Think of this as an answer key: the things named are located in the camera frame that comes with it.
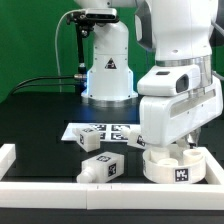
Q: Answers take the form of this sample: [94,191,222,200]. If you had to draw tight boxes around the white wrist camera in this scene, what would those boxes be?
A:
[137,65,201,97]

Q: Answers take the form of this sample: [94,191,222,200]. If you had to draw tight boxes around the white U-shaped fence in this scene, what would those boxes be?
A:
[0,144,224,210]

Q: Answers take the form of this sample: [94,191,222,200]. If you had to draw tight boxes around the white marker sheet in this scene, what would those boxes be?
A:
[61,123,140,142]

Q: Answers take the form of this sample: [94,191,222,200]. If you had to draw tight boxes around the black camera stand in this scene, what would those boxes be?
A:
[66,8,119,94]

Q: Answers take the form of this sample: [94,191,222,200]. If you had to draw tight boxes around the black base cables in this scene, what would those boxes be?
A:
[9,75,88,96]

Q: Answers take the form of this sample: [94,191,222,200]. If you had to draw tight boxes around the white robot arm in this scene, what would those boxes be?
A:
[74,0,223,146]

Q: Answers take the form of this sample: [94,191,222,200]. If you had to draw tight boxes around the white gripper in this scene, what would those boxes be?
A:
[139,56,223,147]

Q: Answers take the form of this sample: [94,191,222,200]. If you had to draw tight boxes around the grey camera cable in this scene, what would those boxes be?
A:
[54,9,83,94]

